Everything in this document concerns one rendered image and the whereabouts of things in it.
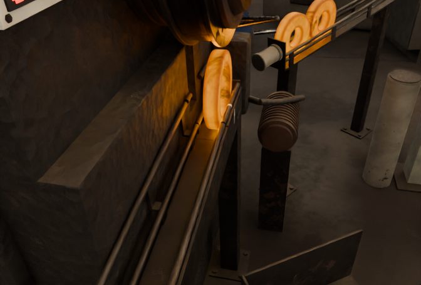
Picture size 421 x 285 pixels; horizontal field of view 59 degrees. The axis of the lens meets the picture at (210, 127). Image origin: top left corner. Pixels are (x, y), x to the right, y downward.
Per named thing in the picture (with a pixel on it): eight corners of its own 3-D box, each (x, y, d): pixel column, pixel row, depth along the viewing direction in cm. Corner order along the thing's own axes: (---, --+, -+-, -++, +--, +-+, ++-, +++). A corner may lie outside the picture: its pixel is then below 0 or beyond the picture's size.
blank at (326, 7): (303, 5, 128) (311, 7, 126) (330, -9, 135) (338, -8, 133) (302, 46, 138) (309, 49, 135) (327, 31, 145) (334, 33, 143)
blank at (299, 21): (273, 21, 121) (281, 23, 118) (303, 5, 128) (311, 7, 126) (274, 64, 130) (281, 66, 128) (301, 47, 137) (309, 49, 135)
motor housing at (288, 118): (252, 233, 147) (257, 119, 117) (259, 195, 165) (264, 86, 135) (285, 239, 144) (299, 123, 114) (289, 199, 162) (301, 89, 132)
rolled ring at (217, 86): (232, 38, 91) (218, 37, 91) (216, 71, 76) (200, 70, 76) (232, 104, 101) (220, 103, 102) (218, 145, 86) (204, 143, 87)
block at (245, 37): (212, 113, 116) (208, 39, 103) (217, 100, 123) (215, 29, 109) (246, 116, 114) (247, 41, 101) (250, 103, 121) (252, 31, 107)
